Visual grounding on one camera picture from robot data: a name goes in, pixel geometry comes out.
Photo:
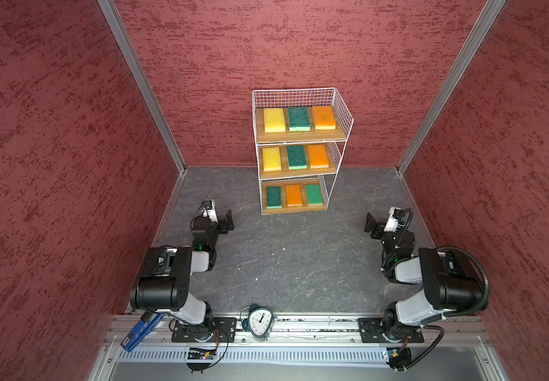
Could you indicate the light green sponge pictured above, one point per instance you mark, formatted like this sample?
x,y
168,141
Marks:
x,y
313,195

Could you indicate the right circuit board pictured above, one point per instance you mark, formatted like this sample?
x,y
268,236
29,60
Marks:
x,y
399,359

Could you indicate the green analog clock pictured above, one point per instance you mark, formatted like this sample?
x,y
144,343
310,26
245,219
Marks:
x,y
258,322

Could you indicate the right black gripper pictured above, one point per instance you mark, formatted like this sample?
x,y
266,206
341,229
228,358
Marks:
x,y
369,223

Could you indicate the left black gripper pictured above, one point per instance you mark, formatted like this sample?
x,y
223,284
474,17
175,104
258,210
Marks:
x,y
222,224

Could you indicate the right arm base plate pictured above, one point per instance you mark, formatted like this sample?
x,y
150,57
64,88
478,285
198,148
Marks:
x,y
374,329

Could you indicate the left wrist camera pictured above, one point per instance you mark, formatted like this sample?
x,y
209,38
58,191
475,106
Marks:
x,y
209,209

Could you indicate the dark green sponge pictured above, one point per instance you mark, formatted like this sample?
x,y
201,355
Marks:
x,y
299,119
273,198
296,157

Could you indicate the orange sponge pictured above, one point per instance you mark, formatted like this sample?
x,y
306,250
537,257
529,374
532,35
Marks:
x,y
324,118
293,195
318,156

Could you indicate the left circuit board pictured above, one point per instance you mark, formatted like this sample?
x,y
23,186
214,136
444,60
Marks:
x,y
202,354

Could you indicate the white wire wooden shelf rack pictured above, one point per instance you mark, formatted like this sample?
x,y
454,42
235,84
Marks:
x,y
300,139

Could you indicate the yellow sponge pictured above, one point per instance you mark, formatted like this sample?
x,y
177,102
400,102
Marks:
x,y
274,120
271,159

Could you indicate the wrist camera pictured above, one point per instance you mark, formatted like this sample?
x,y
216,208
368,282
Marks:
x,y
393,220
209,209

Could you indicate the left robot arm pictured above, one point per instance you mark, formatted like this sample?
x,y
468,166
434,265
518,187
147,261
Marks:
x,y
163,283

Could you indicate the blue stapler tool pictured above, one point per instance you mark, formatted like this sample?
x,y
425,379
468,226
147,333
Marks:
x,y
142,328

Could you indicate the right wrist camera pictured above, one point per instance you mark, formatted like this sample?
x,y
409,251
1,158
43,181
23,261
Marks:
x,y
393,220

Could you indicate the circuit board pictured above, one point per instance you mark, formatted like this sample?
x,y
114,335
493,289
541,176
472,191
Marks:
x,y
202,354
399,359

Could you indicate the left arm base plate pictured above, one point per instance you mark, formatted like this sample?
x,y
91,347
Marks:
x,y
219,330

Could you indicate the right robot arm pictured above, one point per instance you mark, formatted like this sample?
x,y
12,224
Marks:
x,y
452,281

